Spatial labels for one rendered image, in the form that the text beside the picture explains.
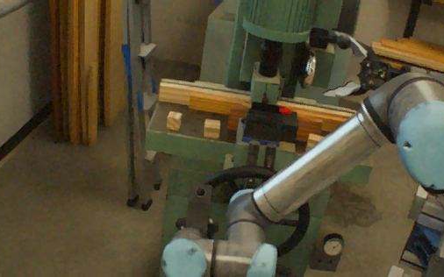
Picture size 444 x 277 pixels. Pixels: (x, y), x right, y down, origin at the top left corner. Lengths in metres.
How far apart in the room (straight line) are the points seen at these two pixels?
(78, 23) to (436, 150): 2.24
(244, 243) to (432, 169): 0.35
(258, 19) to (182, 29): 2.72
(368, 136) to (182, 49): 3.28
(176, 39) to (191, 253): 3.29
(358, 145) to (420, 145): 0.19
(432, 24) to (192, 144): 2.75
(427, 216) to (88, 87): 1.91
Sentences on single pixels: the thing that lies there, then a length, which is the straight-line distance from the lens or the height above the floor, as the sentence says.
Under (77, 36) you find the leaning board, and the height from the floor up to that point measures 0.63.
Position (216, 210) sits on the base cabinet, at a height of 0.68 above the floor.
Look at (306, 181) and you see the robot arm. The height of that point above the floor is 1.09.
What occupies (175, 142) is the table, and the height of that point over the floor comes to 0.88.
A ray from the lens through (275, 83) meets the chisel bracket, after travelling 1.45.
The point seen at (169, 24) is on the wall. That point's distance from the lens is 4.08.
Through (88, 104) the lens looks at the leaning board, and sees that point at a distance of 2.95.
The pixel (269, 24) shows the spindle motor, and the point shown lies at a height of 1.21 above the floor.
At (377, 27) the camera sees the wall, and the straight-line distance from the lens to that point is 3.88.
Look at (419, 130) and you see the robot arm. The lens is 0.76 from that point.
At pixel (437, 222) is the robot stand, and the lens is 1.70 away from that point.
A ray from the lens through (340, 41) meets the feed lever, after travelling 1.22.
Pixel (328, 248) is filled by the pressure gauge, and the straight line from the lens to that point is 1.53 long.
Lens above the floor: 1.61
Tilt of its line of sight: 30 degrees down
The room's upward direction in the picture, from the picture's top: 10 degrees clockwise
